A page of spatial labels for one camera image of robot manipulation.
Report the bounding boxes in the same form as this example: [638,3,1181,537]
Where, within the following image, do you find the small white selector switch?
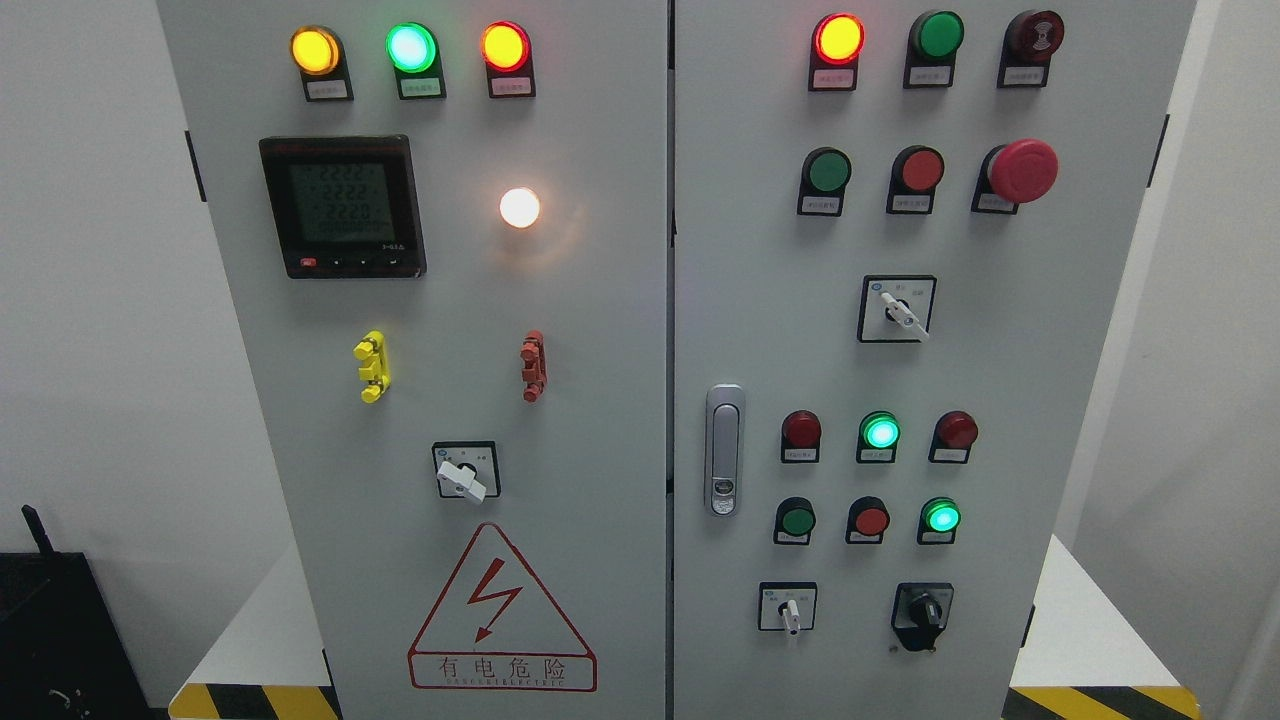
[756,582,818,635]

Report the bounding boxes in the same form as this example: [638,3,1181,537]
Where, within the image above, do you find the yellow indicator light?
[291,26,355,102]

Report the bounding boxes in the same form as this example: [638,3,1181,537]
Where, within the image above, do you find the green lit indicator light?
[856,410,900,464]
[385,22,447,100]

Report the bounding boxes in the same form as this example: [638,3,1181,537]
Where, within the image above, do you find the green unlit indicator light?
[902,10,965,88]

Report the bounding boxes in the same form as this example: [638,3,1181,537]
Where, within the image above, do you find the red electric hazard sticker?
[407,521,596,693]

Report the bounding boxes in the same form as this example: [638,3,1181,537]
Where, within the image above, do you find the green lit push button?
[916,497,963,544]

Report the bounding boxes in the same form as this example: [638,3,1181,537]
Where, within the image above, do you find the black knob selector switch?
[890,582,955,652]

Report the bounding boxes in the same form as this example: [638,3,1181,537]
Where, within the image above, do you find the grey cabinet door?
[157,1,669,719]
[671,1,1196,719]

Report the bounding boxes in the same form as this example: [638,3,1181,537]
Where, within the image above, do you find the dark red indicator light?
[929,410,979,464]
[780,410,822,464]

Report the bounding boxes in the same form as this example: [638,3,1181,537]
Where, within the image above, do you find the white lit indicator lamp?
[499,186,541,229]

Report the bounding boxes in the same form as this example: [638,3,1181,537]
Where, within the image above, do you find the white platform hazard stripes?
[164,539,1202,719]

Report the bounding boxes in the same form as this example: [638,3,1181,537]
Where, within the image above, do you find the dark red buzzer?
[997,10,1065,88]

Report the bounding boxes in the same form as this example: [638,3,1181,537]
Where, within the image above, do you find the grey right cabinet door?
[671,1,1196,719]

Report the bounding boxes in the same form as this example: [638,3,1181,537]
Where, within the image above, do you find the grey left cabinet door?
[157,1,669,719]

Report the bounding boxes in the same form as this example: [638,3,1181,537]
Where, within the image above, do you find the black digital power meter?
[259,135,428,279]

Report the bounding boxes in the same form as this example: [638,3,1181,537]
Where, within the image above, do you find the red lit indicator light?
[808,12,865,92]

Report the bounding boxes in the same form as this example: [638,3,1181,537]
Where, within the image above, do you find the red push button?
[845,496,891,544]
[886,145,945,215]

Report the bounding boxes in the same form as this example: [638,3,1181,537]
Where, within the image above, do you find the yellow terminal connector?
[353,331,390,404]

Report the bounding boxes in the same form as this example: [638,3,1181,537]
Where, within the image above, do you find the red emergency stop button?
[972,138,1060,215]

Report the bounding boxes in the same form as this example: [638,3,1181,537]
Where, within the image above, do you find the orange-red indicator light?
[480,20,536,99]

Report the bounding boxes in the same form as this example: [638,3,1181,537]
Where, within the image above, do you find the white handle selector switch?
[431,441,502,505]

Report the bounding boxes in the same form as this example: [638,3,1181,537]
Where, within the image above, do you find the red terminal connector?
[518,331,548,404]

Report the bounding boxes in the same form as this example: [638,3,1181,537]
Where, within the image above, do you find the silver cabinet door handle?
[704,384,745,518]

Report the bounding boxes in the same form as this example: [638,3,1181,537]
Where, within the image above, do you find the black box on floor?
[1,505,152,719]

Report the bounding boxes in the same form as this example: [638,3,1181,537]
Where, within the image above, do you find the white lever rotary switch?
[858,275,937,343]

